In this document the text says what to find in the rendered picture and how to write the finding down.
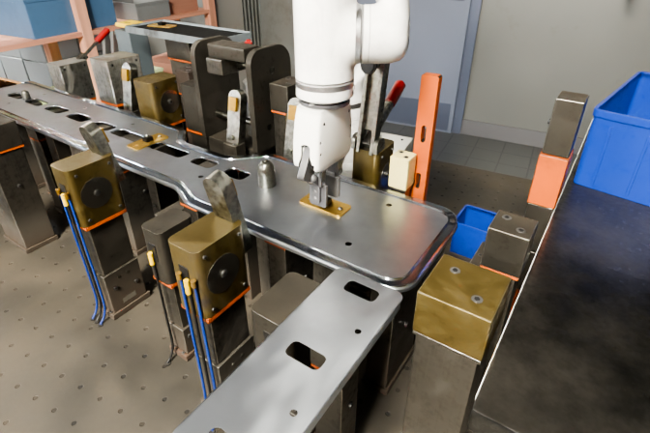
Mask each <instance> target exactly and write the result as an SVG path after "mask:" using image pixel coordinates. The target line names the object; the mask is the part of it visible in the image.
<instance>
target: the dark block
mask: <svg viewBox="0 0 650 433"><path fill-rule="evenodd" d="M269 87H270V103H271V109H272V110H271V112H274V125H275V140H276V155H278V156H281V157H283V152H284V141H285V130H286V121H285V114H287V108H288V103H289V101H290V100H291V99H292V98H298V97H297V96H296V77H294V76H287V77H285V78H282V79H279V80H276V81H274V82H271V83H269Z"/></svg>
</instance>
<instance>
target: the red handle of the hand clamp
mask: <svg viewBox="0 0 650 433"><path fill-rule="evenodd" d="M404 88H405V83H404V82H403V81H402V80H397V81H396V82H395V84H394V85H393V87H392V89H391V91H390V93H389V94H388V96H387V98H386V100H385V103H384V110H383V117H382V124H381V128H382V127H383V125H384V123H385V121H386V119H387V118H388V116H389V114H390V112H391V110H392V109H393V107H395V105H396V103H397V102H398V100H399V97H400V95H401V93H402V92H403V90H404ZM370 139H371V130H369V132H368V133H367V135H366V137H365V139H363V140H362V144H363V146H364V147H365V148H369V146H370Z"/></svg>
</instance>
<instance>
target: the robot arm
mask: <svg viewBox="0 0 650 433"><path fill-rule="evenodd" d="M375 1H376V4H371V5H363V4H359V3H358V2H357V0H293V23H294V50H295V76H296V96H297V97H298V98H299V103H300V104H298V105H297V109H296V115H295V123H294V138H293V159H294V164H295V166H300V168H299V171H298V175H297V179H299V180H302V181H305V182H307V183H308V184H310V202H311V204H314V205H317V206H320V207H322V208H326V207H327V206H328V195H330V196H332V197H335V198H338V197H340V176H339V175H340V174H341V173H342V172H344V173H349V172H352V169H353V149H352V148H351V138H352V135H353V134H354V133H355V132H357V131H358V127H359V118H360V110H361V101H362V94H363V85H364V77H365V74H364V73H363V72H362V70H361V64H390V63H395V62H397V61H399V60H400V59H402V58H403V56H404V55H405V53H406V51H407V49H408V47H409V39H410V6H409V0H375ZM314 171H315V172H316V173H318V172H319V176H318V177H317V176H316V175H314Z"/></svg>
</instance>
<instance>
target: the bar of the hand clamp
mask: <svg viewBox="0 0 650 433"><path fill-rule="evenodd" d="M389 68H390V64H361V70H362V72H363V73H364V74H365V77H364V85H363V94H362V101H361V110H360V118H359V127H358V134H357V143H356V152H360V149H361V148H362V147H364V146H363V144H362V140H363V139H365V137H366V135H367V130H371V139H370V146H369V155H370V156H373V153H372V150H373V143H374V141H375V139H376V138H378V137H380V132H381V124H382V117H383V110H384V103H385V96H386V89H387V82H388V75H389Z"/></svg>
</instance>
